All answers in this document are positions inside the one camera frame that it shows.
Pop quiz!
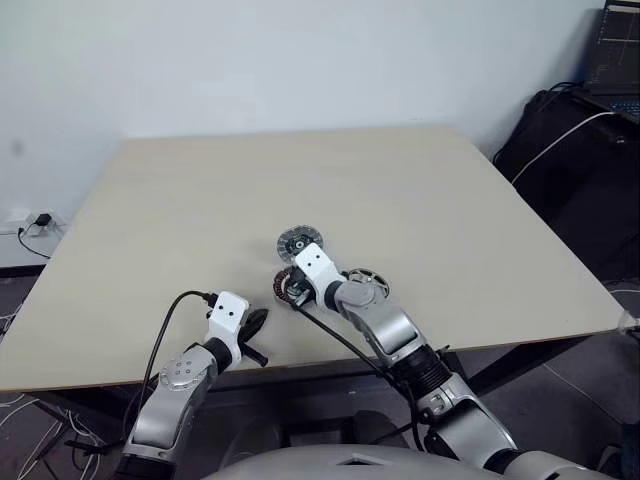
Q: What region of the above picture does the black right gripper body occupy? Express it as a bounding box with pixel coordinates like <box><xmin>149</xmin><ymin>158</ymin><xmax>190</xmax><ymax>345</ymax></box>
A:
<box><xmin>287</xmin><ymin>270</ymin><xmax>314</xmax><ymax>309</ymax></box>

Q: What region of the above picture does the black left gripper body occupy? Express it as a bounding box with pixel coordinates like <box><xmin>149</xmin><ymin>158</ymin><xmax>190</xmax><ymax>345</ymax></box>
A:
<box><xmin>237</xmin><ymin>319</ymin><xmax>267</xmax><ymax>367</ymax></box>

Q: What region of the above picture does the copper wound stator ring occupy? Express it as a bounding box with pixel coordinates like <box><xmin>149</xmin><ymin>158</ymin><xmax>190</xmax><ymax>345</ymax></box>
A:
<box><xmin>271</xmin><ymin>266</ymin><xmax>301</xmax><ymax>306</ymax></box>

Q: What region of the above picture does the round grey motor housing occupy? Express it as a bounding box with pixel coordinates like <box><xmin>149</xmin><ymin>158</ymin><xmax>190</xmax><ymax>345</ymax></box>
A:
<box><xmin>276</xmin><ymin>225</ymin><xmax>325</xmax><ymax>264</ymax></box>

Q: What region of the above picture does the silver spoked motor disc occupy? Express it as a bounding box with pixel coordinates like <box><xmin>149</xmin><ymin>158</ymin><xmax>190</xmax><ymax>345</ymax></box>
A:
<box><xmin>346</xmin><ymin>267</ymin><xmax>391</xmax><ymax>301</ymax></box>

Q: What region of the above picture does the silver robot torso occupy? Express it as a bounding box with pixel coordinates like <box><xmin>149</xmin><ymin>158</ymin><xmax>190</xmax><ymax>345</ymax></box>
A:
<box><xmin>199</xmin><ymin>442</ymin><xmax>501</xmax><ymax>480</ymax></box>

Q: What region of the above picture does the white power strip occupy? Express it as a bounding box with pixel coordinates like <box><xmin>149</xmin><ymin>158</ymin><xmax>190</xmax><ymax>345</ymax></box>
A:
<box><xmin>0</xmin><ymin>205</ymin><xmax>67</xmax><ymax>236</ymax></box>

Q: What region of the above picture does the large black bag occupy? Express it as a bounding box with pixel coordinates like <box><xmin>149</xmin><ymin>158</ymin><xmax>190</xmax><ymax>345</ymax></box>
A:
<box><xmin>492</xmin><ymin>88</ymin><xmax>640</xmax><ymax>284</ymax></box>

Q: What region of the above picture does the black open laptop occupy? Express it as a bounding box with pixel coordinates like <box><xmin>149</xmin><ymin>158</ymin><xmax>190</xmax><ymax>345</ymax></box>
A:
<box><xmin>582</xmin><ymin>0</ymin><xmax>640</xmax><ymax>124</ymax></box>

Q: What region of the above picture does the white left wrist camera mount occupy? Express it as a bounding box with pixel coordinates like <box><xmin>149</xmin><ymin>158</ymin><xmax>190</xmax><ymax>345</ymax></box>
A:
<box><xmin>206</xmin><ymin>290</ymin><xmax>251</xmax><ymax>362</ymax></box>

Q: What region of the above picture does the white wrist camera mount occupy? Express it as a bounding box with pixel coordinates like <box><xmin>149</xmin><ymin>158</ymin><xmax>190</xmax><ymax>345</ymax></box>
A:
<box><xmin>206</xmin><ymin>290</ymin><xmax>251</xmax><ymax>362</ymax></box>
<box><xmin>293</xmin><ymin>242</ymin><xmax>347</xmax><ymax>302</ymax></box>

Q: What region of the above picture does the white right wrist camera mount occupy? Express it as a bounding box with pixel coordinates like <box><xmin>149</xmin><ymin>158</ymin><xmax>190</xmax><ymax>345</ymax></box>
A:
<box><xmin>293</xmin><ymin>242</ymin><xmax>347</xmax><ymax>302</ymax></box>

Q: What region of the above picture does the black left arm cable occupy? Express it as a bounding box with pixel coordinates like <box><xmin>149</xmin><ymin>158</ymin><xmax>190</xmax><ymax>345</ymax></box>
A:
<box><xmin>122</xmin><ymin>290</ymin><xmax>219</xmax><ymax>451</ymax></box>

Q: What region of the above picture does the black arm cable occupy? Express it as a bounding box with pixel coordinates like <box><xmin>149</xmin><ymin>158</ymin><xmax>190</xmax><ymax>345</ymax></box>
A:
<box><xmin>298</xmin><ymin>305</ymin><xmax>422</xmax><ymax>454</ymax></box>
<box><xmin>122</xmin><ymin>290</ymin><xmax>219</xmax><ymax>451</ymax></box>

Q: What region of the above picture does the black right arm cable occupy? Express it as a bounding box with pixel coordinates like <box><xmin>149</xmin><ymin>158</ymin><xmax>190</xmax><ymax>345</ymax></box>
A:
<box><xmin>298</xmin><ymin>305</ymin><xmax>422</xmax><ymax>454</ymax></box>

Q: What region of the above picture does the white floor cable bundle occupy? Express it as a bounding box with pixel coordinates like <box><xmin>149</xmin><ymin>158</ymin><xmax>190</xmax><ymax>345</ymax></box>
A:
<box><xmin>0</xmin><ymin>389</ymin><xmax>109</xmax><ymax>480</ymax></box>

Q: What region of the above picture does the black power cord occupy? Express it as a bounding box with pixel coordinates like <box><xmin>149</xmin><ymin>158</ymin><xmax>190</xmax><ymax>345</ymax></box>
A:
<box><xmin>17</xmin><ymin>224</ymin><xmax>54</xmax><ymax>260</ymax></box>

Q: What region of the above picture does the white cable over bag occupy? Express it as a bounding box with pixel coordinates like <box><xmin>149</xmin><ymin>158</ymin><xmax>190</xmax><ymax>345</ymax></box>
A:
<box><xmin>509</xmin><ymin>110</ymin><xmax>619</xmax><ymax>186</ymax></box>

